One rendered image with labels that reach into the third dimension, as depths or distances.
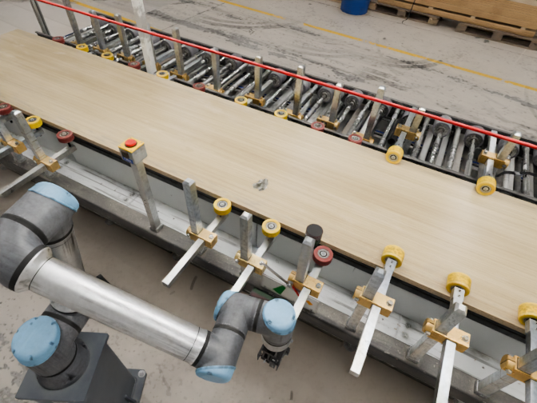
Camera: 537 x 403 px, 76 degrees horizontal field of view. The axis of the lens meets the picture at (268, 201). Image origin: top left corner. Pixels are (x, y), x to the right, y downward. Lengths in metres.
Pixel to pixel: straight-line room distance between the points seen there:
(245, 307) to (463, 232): 1.10
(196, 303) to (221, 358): 1.41
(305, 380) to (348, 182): 1.12
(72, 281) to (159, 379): 1.36
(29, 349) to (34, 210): 0.61
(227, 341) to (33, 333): 0.76
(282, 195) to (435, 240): 0.70
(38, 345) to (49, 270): 0.56
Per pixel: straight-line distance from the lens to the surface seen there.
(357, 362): 1.21
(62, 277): 0.93
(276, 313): 0.96
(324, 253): 1.43
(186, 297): 2.35
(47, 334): 1.45
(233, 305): 0.98
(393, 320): 1.70
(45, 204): 1.00
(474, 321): 1.63
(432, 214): 1.75
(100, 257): 2.68
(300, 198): 1.61
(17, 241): 0.95
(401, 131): 2.08
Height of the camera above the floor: 2.07
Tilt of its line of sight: 47 degrees down
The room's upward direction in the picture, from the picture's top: 4 degrees clockwise
